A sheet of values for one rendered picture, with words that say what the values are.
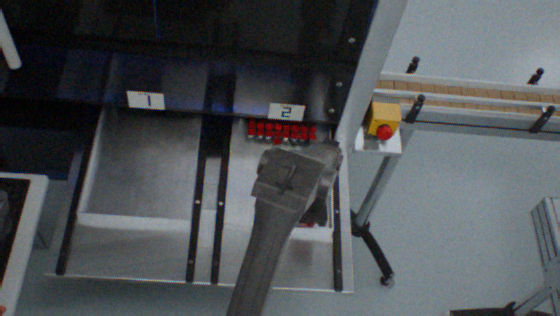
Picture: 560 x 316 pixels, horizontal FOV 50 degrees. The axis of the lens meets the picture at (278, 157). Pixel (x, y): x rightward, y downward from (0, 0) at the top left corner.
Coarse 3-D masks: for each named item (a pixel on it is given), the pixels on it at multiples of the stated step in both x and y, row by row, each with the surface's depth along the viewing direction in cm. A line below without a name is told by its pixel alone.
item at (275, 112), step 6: (270, 108) 146; (276, 108) 146; (282, 108) 146; (294, 108) 146; (300, 108) 146; (270, 114) 148; (276, 114) 148; (288, 114) 148; (294, 114) 148; (300, 114) 148
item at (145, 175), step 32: (96, 128) 151; (128, 128) 156; (160, 128) 157; (192, 128) 158; (96, 160) 150; (128, 160) 151; (160, 160) 152; (192, 160) 153; (96, 192) 145; (128, 192) 146; (160, 192) 147; (192, 192) 144; (160, 224) 142
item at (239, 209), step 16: (240, 128) 160; (320, 128) 163; (240, 144) 157; (240, 160) 155; (256, 160) 155; (240, 176) 152; (256, 176) 152; (240, 192) 149; (240, 208) 147; (240, 224) 141
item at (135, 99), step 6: (132, 96) 143; (138, 96) 143; (144, 96) 143; (150, 96) 143; (156, 96) 143; (162, 96) 143; (132, 102) 145; (138, 102) 145; (144, 102) 145; (156, 102) 145; (162, 102) 145; (156, 108) 147; (162, 108) 147
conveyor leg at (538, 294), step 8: (536, 288) 203; (544, 288) 198; (528, 296) 208; (536, 296) 203; (544, 296) 200; (520, 304) 213; (528, 304) 208; (536, 304) 206; (512, 312) 218; (520, 312) 214; (528, 312) 213
